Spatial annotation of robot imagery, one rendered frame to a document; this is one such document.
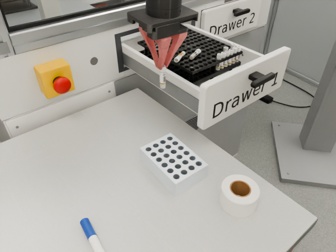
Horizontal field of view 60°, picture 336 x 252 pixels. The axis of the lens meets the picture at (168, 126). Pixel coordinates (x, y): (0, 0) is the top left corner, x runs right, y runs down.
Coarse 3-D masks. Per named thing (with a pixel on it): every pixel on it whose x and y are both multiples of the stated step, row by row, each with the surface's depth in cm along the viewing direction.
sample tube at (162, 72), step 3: (165, 66) 53; (159, 69) 53; (162, 69) 53; (165, 69) 54; (159, 72) 54; (162, 72) 53; (159, 75) 54; (162, 75) 54; (159, 78) 55; (162, 78) 54; (162, 81) 55; (162, 84) 55; (162, 87) 55
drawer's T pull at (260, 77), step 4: (256, 72) 64; (272, 72) 64; (248, 76) 64; (252, 76) 63; (256, 76) 63; (260, 76) 63; (264, 76) 62; (268, 76) 63; (272, 76) 63; (252, 80) 63; (256, 80) 61; (260, 80) 61; (264, 80) 62; (268, 80) 63; (252, 84) 61; (256, 84) 61; (260, 84) 62
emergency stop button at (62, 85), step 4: (56, 80) 65; (60, 80) 65; (64, 80) 66; (68, 80) 67; (56, 84) 65; (60, 84) 65; (64, 84) 66; (68, 84) 67; (56, 88) 65; (60, 88) 66; (64, 88) 67; (68, 88) 67; (60, 92) 67; (64, 92) 67
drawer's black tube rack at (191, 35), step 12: (192, 36) 83; (204, 36) 83; (144, 48) 80; (156, 48) 76; (168, 48) 76; (180, 48) 76; (192, 48) 76; (204, 48) 76; (216, 48) 76; (228, 48) 76; (180, 60) 72; (192, 60) 71; (204, 60) 72; (180, 72) 72; (204, 72) 72; (216, 72) 72
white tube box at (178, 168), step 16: (160, 144) 63; (176, 144) 64; (144, 160) 62; (160, 160) 60; (176, 160) 59; (192, 160) 59; (160, 176) 58; (176, 176) 57; (192, 176) 57; (176, 192) 56
